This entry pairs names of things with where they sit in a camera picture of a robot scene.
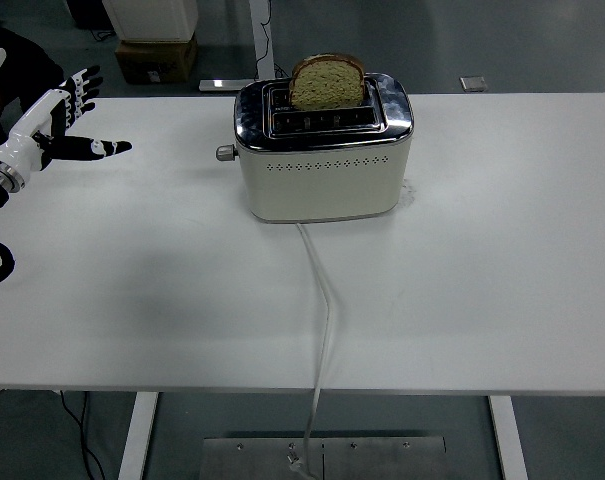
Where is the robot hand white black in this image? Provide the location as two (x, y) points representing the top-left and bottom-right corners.
(0, 65), (133, 174)

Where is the cream toaster chrome top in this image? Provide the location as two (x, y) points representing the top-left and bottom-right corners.
(215, 71), (414, 224)

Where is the black chair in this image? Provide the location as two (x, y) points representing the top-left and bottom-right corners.
(0, 20), (66, 151)

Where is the black box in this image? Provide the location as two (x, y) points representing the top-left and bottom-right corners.
(66, 0), (114, 30)

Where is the brown cardboard box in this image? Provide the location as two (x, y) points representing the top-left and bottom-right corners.
(114, 32), (199, 85)

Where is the white plastic container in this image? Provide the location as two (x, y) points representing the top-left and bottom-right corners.
(101, 0), (200, 43)

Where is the brown bread slice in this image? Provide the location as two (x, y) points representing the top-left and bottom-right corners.
(287, 52), (367, 112)

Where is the white table leg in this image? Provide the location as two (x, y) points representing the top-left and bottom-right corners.
(117, 391), (159, 480)
(487, 395), (529, 480)

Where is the grey metal plate with screws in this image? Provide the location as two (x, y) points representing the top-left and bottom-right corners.
(201, 436), (447, 480)

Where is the white table post with foot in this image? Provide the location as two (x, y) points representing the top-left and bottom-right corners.
(198, 0), (276, 93)

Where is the black hanging cable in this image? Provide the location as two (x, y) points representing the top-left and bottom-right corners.
(254, 0), (288, 79)

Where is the black floor cable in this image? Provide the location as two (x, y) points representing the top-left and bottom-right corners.
(59, 389), (106, 480)

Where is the white power cord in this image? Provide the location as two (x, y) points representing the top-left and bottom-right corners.
(286, 221), (333, 480)

